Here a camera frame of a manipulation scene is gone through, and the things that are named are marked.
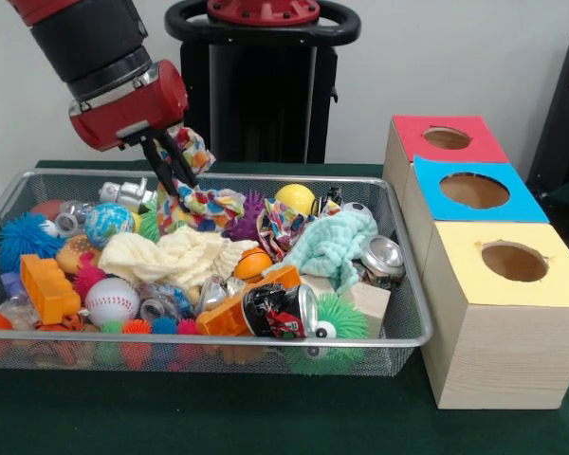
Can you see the shallow mesh bin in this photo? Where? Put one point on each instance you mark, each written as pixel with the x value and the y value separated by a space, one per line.
pixel 403 303

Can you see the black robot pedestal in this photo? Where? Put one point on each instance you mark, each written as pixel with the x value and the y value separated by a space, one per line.
pixel 261 95

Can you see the crushed black red can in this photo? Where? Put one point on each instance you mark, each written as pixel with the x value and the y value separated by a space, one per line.
pixel 275 310

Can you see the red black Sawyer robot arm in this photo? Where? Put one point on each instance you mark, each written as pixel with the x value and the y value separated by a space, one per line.
pixel 90 52

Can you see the orange toy brick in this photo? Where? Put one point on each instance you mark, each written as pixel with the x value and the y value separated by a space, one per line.
pixel 47 289
pixel 223 317

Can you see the green fuzzy ball with eyes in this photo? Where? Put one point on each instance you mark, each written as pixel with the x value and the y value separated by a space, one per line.
pixel 346 317

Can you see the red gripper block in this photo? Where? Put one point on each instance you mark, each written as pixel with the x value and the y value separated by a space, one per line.
pixel 137 111

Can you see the yellow ball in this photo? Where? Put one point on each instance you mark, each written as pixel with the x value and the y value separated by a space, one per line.
pixel 296 196

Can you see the blue globe ball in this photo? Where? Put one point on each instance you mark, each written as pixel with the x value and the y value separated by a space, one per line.
pixel 109 225

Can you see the wooden box with three holes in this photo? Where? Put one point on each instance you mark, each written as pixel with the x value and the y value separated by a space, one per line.
pixel 502 360

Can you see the colourful patterned cloth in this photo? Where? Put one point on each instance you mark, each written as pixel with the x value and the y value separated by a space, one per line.
pixel 208 208
pixel 284 223

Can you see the cream waffle cloth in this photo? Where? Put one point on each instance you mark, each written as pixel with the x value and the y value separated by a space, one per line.
pixel 185 258

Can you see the black upright panel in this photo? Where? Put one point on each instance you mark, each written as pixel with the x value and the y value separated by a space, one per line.
pixel 564 118

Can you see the crushed silver can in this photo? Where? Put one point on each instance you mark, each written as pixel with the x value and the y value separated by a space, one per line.
pixel 384 258

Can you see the mint green waffle cloth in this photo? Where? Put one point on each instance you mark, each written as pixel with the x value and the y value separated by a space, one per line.
pixel 332 242

